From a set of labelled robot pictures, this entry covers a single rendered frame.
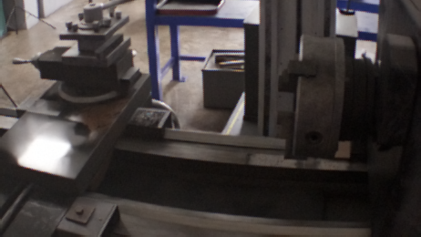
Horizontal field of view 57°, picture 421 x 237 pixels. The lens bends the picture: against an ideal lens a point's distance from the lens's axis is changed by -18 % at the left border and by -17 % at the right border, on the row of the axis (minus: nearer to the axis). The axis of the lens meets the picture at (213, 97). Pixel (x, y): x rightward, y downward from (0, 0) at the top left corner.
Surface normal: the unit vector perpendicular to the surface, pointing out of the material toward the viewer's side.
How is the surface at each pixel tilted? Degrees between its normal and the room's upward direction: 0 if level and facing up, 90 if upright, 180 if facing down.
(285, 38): 90
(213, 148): 0
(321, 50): 18
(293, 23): 90
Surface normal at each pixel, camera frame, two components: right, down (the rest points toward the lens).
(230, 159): -0.03, -0.88
